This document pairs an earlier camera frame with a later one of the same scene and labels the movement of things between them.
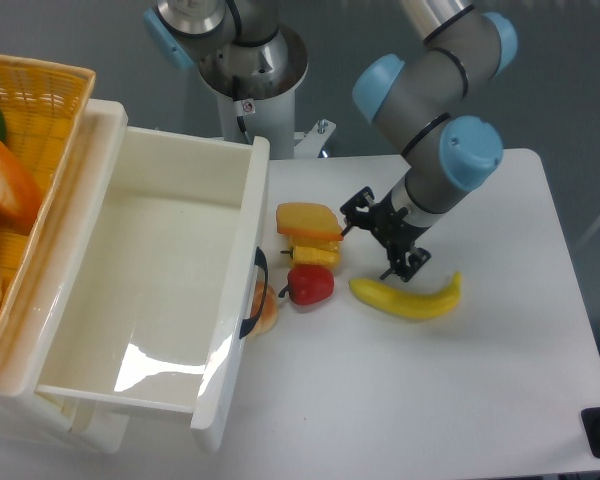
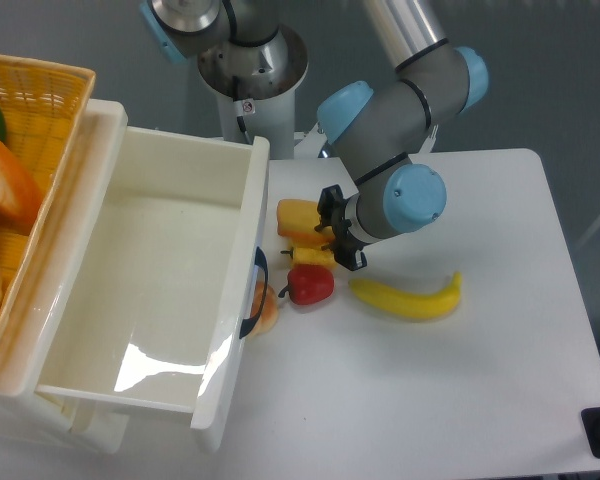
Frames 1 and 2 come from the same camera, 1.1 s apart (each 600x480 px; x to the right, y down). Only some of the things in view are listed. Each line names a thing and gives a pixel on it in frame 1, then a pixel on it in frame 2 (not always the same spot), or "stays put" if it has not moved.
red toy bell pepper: [309, 284] stays put
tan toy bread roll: [269, 314] stays put
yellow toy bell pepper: [308, 251] stays put
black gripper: [392, 226] -> [331, 209]
